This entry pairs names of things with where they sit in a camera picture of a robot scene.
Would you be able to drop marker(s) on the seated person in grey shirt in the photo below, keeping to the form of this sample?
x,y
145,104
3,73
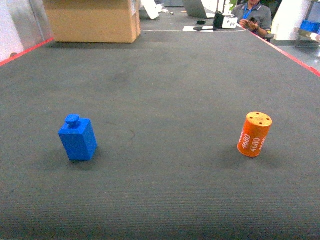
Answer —
x,y
254,17

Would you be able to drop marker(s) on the orange cylindrical cap 4680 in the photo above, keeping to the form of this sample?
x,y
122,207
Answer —
x,y
254,133

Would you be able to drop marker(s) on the blue bins on far shelf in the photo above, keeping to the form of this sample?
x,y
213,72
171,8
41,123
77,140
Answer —
x,y
310,26

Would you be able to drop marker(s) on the large cardboard box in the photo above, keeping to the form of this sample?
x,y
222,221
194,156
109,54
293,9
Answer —
x,y
94,21

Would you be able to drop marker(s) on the white paper sheet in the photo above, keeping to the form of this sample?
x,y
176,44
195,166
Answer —
x,y
203,29

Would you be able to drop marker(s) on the grey laptop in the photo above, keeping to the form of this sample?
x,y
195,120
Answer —
x,y
196,9

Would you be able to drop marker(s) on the black and white device box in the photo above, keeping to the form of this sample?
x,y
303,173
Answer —
x,y
224,21

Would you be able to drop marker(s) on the black round small object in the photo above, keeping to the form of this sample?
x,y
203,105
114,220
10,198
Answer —
x,y
200,22

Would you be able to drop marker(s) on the blue block part with knob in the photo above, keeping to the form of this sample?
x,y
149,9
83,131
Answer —
x,y
78,138

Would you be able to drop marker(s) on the white foam piece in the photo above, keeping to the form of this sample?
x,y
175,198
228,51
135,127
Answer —
x,y
150,7

